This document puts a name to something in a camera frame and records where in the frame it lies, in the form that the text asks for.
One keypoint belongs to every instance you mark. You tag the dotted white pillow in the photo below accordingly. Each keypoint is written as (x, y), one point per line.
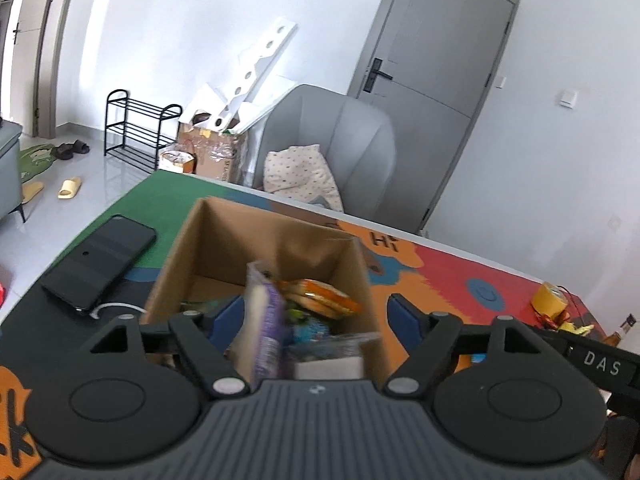
(300, 175)

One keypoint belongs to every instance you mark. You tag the yellow tape roll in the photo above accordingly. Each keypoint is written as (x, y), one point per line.
(547, 300)

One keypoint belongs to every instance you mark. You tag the black and white snack packet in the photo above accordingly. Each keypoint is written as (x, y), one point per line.
(327, 367)

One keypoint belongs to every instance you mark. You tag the grey door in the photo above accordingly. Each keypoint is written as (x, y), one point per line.
(435, 85)

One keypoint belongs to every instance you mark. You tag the purple snack packet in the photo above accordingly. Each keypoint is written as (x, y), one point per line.
(267, 325)

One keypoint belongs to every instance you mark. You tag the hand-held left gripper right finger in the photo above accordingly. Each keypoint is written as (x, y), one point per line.
(402, 320)

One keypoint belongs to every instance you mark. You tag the grey armchair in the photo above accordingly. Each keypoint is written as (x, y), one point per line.
(345, 145)

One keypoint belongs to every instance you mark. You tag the grey sofa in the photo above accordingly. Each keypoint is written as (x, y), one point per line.
(7, 170)

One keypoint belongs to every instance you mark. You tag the yellow slipper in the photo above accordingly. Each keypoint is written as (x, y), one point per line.
(30, 191)
(69, 187)

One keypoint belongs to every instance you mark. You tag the black slipper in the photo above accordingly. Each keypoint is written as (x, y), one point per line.
(62, 152)
(78, 147)

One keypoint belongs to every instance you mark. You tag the green snack packet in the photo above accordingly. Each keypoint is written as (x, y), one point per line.
(200, 305)

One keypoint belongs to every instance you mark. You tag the yellow wrappers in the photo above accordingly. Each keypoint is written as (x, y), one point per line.
(575, 328)

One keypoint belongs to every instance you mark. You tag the blue snack packet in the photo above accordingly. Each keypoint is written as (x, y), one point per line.
(312, 333)

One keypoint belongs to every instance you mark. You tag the black shoe rack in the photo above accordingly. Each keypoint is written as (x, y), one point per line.
(137, 127)

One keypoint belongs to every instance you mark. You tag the black smartphone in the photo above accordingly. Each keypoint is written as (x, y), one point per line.
(97, 265)

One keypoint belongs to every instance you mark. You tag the cardboard box of clutter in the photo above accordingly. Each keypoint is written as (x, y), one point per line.
(215, 152)

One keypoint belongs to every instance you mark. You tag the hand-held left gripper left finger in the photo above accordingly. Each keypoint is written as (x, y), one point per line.
(227, 316)

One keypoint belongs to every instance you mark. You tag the orange biscuit packet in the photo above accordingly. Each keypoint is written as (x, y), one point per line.
(320, 297)

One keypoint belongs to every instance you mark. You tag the grey doorway frame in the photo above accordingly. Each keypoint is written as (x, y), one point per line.
(47, 45)

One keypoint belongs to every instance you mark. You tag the brown glass bottle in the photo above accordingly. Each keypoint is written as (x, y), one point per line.
(625, 329)

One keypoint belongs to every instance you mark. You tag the green floor mat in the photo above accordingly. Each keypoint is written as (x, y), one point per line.
(35, 160)

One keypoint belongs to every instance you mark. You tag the white board with holes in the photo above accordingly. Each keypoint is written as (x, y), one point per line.
(255, 67)

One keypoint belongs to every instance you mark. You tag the brown cardboard box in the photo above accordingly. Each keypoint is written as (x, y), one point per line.
(210, 240)

